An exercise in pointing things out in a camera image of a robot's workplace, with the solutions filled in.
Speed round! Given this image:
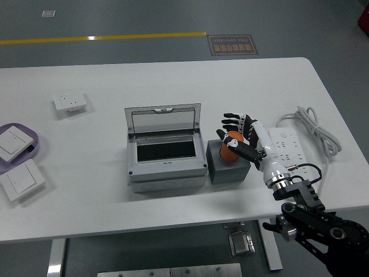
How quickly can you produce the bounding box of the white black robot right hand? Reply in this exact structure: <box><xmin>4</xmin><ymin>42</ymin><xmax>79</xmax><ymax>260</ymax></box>
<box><xmin>216</xmin><ymin>112</ymin><xmax>289</xmax><ymax>185</ymax></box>

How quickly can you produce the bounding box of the grey box with clear lid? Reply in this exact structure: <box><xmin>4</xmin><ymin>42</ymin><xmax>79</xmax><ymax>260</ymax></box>
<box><xmin>124</xmin><ymin>103</ymin><xmax>209</xmax><ymax>194</ymax></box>

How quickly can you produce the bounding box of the grey cube with round hole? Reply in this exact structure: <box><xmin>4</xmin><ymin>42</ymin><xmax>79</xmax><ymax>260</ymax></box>
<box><xmin>206</xmin><ymin>138</ymin><xmax>251</xmax><ymax>185</ymax></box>

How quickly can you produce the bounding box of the silver metal floor box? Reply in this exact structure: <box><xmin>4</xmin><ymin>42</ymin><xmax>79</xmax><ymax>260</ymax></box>
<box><xmin>228</xmin><ymin>230</ymin><xmax>256</xmax><ymax>257</ymax></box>

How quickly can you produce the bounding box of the white power strip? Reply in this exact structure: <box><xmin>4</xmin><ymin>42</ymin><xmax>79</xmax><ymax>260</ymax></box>
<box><xmin>268</xmin><ymin>128</ymin><xmax>317</xmax><ymax>191</ymax></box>

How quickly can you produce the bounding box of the white table leg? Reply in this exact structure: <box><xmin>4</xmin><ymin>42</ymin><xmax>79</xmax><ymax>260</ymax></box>
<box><xmin>258</xmin><ymin>221</ymin><xmax>283</xmax><ymax>272</ymax></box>
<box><xmin>47</xmin><ymin>238</ymin><xmax>67</xmax><ymax>277</ymax></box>

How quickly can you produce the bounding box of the grey metal plate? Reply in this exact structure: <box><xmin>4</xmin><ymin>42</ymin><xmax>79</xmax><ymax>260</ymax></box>
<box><xmin>170</xmin><ymin>263</ymin><xmax>243</xmax><ymax>277</ymax></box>
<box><xmin>97</xmin><ymin>268</ymin><xmax>171</xmax><ymax>277</ymax></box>

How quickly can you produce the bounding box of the brown floor sign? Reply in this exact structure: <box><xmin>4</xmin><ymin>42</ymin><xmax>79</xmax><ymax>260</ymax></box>
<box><xmin>206</xmin><ymin>34</ymin><xmax>259</xmax><ymax>56</ymax></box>

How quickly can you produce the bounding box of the red object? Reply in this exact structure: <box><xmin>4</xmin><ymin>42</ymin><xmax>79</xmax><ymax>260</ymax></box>
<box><xmin>357</xmin><ymin>5</ymin><xmax>369</xmax><ymax>31</ymax></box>

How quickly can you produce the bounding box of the yellow floor tape line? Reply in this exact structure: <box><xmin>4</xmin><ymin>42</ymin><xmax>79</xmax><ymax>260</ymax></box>
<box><xmin>0</xmin><ymin>31</ymin><xmax>207</xmax><ymax>46</ymax></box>

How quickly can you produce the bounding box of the purple tray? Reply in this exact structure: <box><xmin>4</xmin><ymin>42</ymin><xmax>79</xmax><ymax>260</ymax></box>
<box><xmin>0</xmin><ymin>123</ymin><xmax>40</xmax><ymax>174</ymax></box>

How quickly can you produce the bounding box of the white power cord with plug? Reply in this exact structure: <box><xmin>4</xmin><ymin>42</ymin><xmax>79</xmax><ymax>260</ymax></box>
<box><xmin>276</xmin><ymin>106</ymin><xmax>343</xmax><ymax>200</ymax></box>

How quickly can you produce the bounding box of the metal bracket under table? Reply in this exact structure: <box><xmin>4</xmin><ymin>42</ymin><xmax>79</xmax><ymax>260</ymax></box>
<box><xmin>222</xmin><ymin>221</ymin><xmax>246</xmax><ymax>230</ymax></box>

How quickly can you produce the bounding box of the white wall socket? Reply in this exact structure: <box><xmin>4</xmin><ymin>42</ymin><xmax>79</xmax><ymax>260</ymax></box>
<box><xmin>52</xmin><ymin>91</ymin><xmax>87</xmax><ymax>112</ymax></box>

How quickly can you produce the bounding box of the white wall switch panel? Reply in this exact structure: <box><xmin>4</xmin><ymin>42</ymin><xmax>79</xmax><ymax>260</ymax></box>
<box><xmin>0</xmin><ymin>159</ymin><xmax>46</xmax><ymax>202</ymax></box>
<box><xmin>0</xmin><ymin>126</ymin><xmax>35</xmax><ymax>162</ymax></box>

